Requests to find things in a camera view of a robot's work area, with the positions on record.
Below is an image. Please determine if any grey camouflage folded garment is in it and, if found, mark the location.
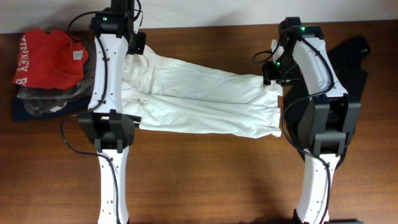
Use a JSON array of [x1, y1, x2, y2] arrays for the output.
[[17, 40, 96, 117]]

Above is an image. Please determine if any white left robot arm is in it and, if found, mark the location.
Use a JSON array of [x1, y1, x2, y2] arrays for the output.
[[78, 11, 141, 223]]

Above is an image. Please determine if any red folded t-shirt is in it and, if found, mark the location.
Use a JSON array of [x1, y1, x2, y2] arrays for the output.
[[13, 29, 88, 90]]

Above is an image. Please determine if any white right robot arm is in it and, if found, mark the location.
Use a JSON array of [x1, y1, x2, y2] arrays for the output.
[[260, 17, 361, 223]]

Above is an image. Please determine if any white t-shirt black print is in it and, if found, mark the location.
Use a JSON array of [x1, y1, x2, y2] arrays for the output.
[[121, 47, 283, 139]]

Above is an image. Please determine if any navy folded garment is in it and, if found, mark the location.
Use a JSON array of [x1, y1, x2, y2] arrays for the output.
[[12, 96, 91, 121]]

